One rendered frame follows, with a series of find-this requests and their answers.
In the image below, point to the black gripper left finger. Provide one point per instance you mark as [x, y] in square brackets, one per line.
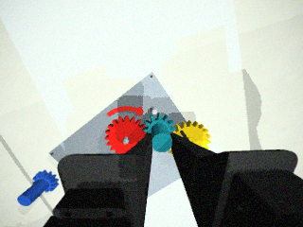
[130, 170]

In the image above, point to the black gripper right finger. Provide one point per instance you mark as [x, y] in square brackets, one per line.
[207, 175]

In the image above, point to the red curved arrow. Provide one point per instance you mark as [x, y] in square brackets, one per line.
[127, 108]

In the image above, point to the grey flat board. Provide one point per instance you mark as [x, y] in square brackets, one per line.
[148, 94]

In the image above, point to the red gear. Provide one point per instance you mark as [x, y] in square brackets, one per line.
[124, 128]

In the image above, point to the yellow gear with black stripe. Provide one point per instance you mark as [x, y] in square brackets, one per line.
[194, 133]

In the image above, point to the teal gear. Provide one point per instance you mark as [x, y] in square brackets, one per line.
[161, 129]

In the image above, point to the blue gear with shaft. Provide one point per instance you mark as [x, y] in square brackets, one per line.
[44, 181]

